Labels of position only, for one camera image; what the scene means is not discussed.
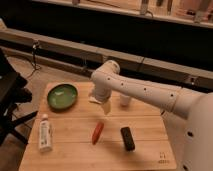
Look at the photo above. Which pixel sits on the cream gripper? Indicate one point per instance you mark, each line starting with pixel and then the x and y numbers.
pixel 106 106

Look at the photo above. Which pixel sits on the white sponge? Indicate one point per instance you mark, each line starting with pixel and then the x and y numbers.
pixel 93 100

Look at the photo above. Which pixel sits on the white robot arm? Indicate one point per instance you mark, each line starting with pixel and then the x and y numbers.
pixel 195 106

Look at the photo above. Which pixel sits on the green ceramic bowl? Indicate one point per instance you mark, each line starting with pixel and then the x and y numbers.
pixel 62 96

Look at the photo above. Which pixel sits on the white paper cup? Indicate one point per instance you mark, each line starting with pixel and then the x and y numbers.
pixel 124 100

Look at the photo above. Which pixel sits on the orange carrot toy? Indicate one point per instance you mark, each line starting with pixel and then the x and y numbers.
pixel 97 132

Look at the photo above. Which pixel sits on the black rectangular remote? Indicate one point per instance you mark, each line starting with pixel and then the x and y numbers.
pixel 127 139

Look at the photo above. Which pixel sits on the white tube bottle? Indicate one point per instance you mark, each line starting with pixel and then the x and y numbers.
pixel 45 134

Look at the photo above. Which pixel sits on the black chair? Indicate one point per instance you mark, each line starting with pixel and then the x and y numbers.
pixel 12 92

